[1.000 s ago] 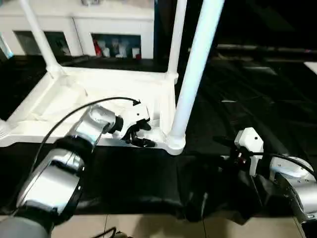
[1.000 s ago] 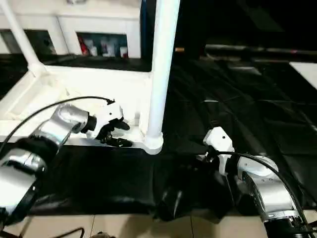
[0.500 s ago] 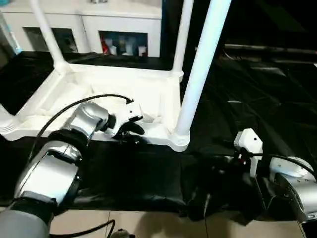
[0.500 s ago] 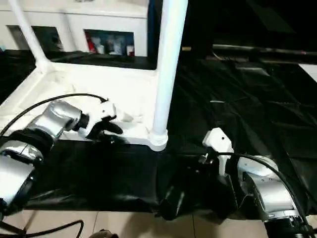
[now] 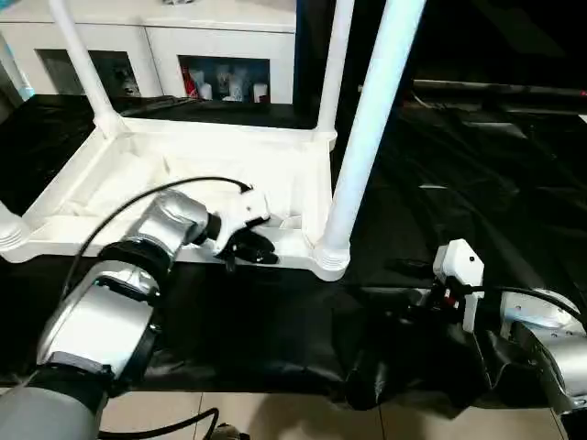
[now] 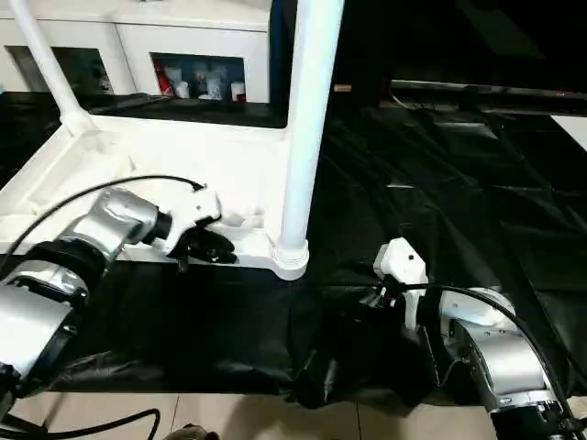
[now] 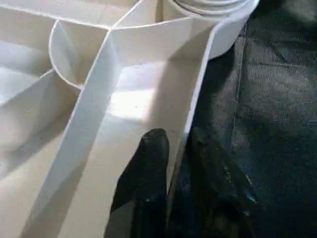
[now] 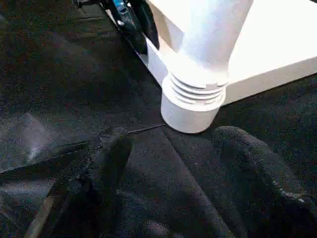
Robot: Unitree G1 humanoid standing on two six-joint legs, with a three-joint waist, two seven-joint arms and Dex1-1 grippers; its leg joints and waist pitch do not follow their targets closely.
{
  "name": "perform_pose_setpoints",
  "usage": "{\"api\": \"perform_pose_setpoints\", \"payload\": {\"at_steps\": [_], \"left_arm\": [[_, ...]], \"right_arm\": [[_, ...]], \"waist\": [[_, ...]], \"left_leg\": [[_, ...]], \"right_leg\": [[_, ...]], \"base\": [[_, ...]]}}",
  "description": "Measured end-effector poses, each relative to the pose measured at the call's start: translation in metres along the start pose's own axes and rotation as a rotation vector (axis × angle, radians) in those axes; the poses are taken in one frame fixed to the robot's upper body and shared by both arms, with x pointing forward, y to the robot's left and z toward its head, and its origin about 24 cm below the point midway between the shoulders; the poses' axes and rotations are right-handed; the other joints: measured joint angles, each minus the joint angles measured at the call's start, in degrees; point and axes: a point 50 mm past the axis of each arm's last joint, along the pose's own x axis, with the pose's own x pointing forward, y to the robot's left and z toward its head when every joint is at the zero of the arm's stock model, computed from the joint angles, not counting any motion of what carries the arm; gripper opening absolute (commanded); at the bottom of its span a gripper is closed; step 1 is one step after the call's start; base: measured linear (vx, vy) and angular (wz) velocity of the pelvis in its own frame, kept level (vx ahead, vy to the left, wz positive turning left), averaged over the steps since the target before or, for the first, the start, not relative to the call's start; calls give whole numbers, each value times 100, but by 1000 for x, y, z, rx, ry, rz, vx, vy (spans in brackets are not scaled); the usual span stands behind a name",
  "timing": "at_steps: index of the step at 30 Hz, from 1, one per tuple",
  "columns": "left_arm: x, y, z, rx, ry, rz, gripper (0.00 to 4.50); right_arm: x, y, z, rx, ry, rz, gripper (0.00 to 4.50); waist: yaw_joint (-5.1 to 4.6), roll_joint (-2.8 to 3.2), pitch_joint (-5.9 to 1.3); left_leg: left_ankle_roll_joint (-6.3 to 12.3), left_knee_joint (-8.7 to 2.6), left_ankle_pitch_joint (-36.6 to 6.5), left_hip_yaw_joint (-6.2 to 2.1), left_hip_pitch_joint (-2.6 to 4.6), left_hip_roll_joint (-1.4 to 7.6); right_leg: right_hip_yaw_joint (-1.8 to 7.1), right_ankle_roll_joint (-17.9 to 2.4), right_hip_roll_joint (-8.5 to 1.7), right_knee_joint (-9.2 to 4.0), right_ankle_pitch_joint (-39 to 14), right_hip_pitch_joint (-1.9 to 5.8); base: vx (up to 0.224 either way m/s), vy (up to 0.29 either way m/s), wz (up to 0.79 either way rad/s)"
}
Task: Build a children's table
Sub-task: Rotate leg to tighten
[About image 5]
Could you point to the white plastic table top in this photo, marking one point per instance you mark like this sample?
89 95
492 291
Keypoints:
138 174

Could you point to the white plastic table leg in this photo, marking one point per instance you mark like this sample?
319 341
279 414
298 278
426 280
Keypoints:
335 64
83 64
376 119
7 229

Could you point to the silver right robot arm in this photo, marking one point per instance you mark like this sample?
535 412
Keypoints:
550 339

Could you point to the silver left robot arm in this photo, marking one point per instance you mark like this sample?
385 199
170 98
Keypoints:
101 321

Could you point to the black table mat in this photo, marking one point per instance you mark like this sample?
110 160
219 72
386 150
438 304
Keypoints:
477 183

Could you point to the black left robot foot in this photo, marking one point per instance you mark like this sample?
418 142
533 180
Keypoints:
231 433

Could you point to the small yellow label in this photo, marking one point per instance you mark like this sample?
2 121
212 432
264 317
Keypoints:
361 89

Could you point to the white glass door cabinet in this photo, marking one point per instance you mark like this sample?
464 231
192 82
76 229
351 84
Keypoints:
147 41

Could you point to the light blue background object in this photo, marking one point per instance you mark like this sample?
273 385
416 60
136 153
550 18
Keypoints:
16 82

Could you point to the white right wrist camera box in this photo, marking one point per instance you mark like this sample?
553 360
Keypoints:
459 270

